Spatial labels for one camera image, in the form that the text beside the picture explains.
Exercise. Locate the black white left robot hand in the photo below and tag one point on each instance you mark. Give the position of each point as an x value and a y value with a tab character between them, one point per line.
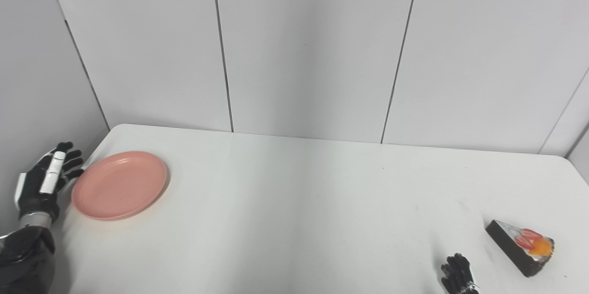
32	193

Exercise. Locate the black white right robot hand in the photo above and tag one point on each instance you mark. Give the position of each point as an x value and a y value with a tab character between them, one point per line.
458	275

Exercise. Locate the chocolate cake slice with fruit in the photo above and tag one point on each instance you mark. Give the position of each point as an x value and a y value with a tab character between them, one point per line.
515	250

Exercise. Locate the pink round plate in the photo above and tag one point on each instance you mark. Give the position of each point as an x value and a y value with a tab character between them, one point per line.
119	185

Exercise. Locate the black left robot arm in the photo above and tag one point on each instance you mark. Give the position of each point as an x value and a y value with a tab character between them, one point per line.
23	257

